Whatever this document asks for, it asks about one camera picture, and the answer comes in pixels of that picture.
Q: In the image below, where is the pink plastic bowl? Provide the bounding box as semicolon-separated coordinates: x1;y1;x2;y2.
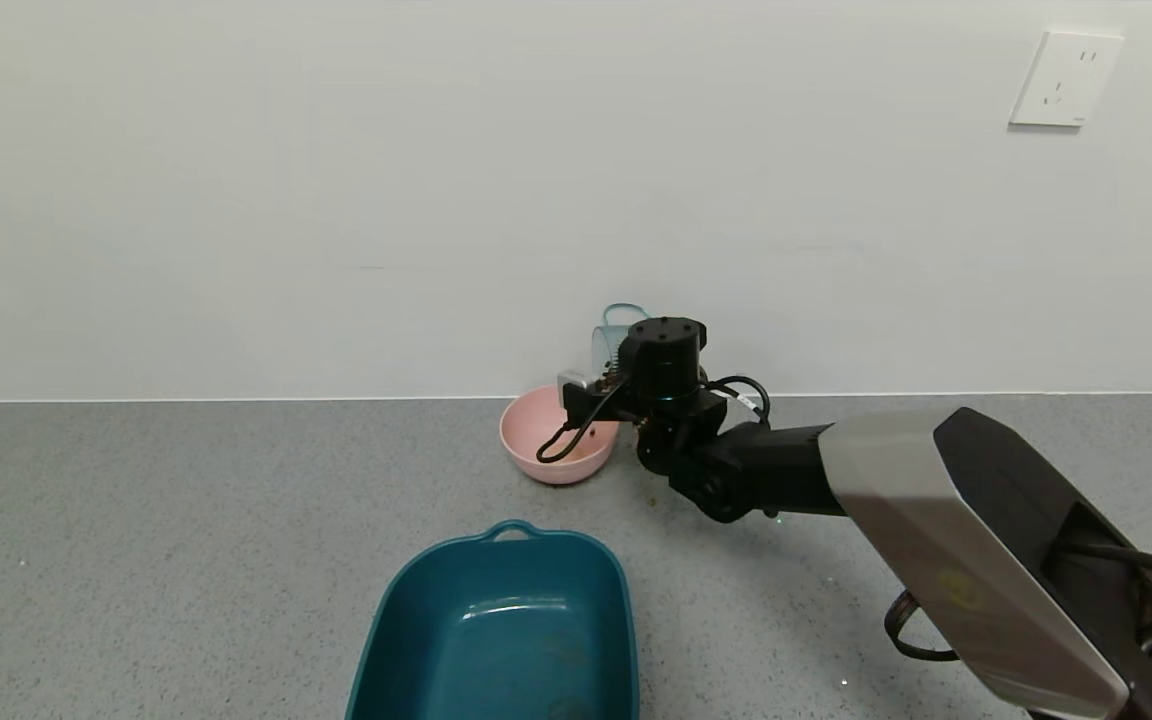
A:
499;385;621;486

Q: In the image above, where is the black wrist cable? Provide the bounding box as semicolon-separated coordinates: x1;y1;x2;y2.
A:
704;374;773;423

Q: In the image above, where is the thin black camera cable loop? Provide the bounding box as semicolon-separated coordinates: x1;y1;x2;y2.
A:
535;384;629;465

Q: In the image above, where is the teal plastic basin tray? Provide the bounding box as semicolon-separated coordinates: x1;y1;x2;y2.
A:
346;519;640;720

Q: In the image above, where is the dark elbow cable loop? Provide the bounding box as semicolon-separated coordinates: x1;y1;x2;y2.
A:
883;589;960;664

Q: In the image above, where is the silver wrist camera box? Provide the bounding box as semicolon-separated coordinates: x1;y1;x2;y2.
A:
556;369;600;410

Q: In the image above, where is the translucent blue ribbed cup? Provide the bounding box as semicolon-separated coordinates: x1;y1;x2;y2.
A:
590;303;653;389

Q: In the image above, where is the white wall socket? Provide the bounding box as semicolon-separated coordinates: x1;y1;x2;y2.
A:
1009;31;1125;129

